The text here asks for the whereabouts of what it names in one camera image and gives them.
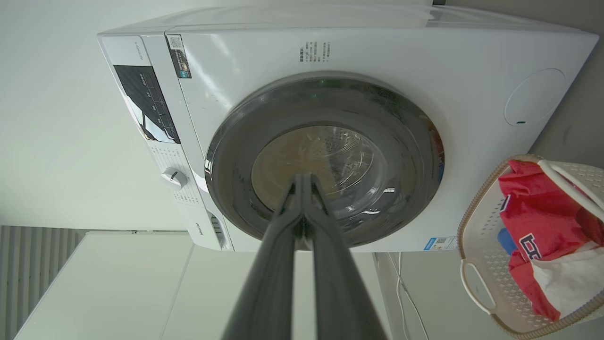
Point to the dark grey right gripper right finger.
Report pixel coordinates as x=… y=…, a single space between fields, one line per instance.
x=342 y=293

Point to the grey ribbed radiator panel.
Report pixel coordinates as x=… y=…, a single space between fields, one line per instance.
x=23 y=264

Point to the white front-load washing machine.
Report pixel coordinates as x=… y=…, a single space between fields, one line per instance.
x=377 y=61

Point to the blue garment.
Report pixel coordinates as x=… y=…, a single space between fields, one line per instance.
x=506 y=240

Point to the white control dial knob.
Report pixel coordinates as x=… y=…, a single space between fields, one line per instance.
x=174 y=178

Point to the round dark washing machine door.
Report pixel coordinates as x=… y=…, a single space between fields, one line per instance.
x=325 y=156

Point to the red garment with print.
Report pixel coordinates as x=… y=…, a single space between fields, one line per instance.
x=538 y=212

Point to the white garment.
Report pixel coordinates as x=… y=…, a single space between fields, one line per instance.
x=571 y=278

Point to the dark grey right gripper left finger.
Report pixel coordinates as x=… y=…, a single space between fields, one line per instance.
x=269 y=283

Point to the white cabinet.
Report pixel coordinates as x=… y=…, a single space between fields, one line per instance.
x=122 y=288

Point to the white perforated laundry basket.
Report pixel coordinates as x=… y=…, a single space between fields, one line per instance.
x=481 y=264

